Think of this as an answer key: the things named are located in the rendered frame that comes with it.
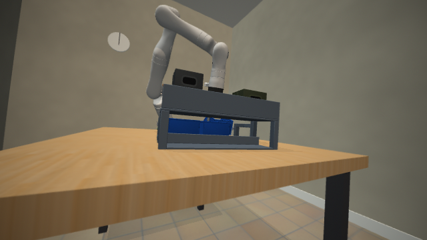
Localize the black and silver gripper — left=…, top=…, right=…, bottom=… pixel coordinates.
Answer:
left=204, top=77, right=224, bottom=93

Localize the dark grey metal shelf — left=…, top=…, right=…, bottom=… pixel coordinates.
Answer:
left=157, top=84, right=280, bottom=150

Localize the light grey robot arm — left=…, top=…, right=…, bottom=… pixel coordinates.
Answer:
left=146, top=5, right=229, bottom=117

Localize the blue open-front bin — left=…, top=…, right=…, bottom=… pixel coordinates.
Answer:
left=204, top=117, right=234, bottom=135
left=199, top=121, right=230, bottom=135
left=168, top=118, right=200, bottom=134

